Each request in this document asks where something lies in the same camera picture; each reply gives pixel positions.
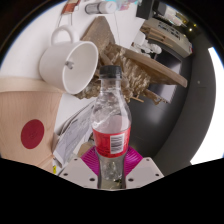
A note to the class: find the white ceramic mug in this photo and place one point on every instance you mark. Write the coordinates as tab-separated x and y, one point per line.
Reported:
68	65

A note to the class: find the white plaster bust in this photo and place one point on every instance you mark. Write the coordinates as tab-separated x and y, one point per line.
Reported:
151	49

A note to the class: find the white cabinet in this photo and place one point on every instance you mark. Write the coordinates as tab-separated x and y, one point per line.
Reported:
173	18

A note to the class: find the yellow tag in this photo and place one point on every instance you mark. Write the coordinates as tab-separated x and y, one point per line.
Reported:
54	170

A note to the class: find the clear red-labelled plastic bottle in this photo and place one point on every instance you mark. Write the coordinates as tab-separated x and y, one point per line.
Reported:
111	133

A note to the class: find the open printed newspaper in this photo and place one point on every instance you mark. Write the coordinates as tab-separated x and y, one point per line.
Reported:
73	133

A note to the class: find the wooden easel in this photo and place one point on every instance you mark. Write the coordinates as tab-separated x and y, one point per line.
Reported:
160	33

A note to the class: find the black flat box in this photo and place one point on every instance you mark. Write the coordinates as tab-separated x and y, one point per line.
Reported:
146	8

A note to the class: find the small white jar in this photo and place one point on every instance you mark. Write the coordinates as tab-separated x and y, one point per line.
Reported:
100	7

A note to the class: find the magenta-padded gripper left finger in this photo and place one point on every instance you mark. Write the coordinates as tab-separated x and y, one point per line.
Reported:
88	160

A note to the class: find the flat round red coaster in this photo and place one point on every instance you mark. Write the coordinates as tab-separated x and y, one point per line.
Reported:
32	134

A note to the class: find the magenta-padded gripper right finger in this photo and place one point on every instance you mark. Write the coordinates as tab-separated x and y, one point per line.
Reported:
135	160

